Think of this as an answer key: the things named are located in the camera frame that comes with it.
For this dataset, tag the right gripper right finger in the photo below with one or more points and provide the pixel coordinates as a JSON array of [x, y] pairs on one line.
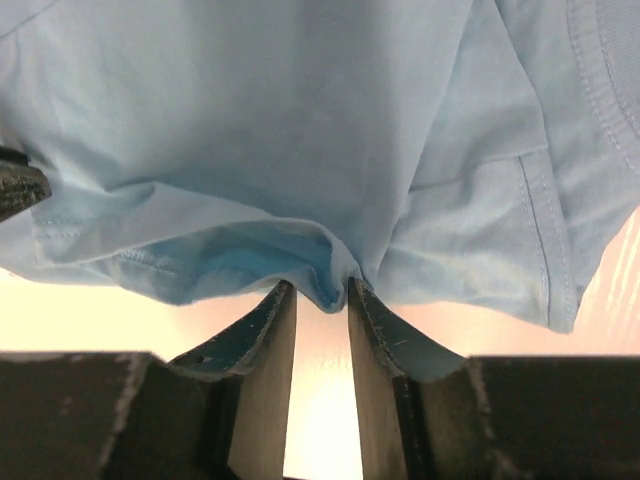
[[425, 412]]

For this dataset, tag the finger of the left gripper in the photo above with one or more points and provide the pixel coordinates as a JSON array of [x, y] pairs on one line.
[[21, 186]]

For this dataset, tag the light blue t shirt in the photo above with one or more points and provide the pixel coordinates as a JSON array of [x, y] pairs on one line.
[[480, 152]]

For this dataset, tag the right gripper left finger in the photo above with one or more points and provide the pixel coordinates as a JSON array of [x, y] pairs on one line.
[[218, 411]]

